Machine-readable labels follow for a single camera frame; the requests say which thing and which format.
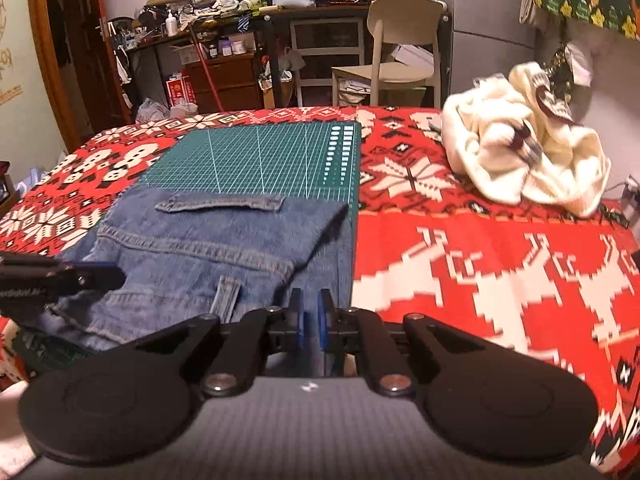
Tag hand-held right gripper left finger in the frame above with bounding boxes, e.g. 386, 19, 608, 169
132, 288, 307, 397

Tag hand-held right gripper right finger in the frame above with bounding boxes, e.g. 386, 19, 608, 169
318, 289, 495, 397

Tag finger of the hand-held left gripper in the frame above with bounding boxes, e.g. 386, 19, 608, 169
54, 260, 128, 295

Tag dark blue denim pants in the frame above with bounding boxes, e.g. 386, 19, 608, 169
20, 186, 357, 378

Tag white fleece cloth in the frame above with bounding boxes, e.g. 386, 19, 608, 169
0, 385, 36, 480

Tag red patterned blanket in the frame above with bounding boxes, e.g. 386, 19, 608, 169
0, 105, 640, 476

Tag white plastic bag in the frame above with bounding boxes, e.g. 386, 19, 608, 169
135, 99, 171, 123

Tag green cutting mat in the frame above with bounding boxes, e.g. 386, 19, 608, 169
10, 122, 363, 381

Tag red cardboard box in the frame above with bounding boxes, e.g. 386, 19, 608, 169
166, 74, 197, 111

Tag brown wooden door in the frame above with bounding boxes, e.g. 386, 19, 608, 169
27, 0, 131, 153

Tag brown wooden drawer cabinet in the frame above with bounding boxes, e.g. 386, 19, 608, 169
185, 55, 261, 113

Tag white fabric basket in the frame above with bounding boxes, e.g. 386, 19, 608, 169
337, 77, 373, 106

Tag cream knit sweater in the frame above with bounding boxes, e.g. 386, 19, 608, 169
442, 61, 612, 218

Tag white drawer unit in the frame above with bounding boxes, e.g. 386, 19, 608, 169
290, 17, 366, 106

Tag beige plastic chair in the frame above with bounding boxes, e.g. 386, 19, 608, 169
331, 0, 446, 108

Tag dark wooden desk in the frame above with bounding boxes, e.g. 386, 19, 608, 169
262, 2, 453, 111

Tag grey refrigerator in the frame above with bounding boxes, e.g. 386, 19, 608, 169
430, 0, 548, 111

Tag white hanging cloth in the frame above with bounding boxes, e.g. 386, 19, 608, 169
565, 42, 595, 86

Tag gold wall decal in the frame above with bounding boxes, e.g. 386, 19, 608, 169
0, 0, 23, 106

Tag red-handled broom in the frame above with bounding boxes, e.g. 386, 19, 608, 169
189, 25, 226, 112

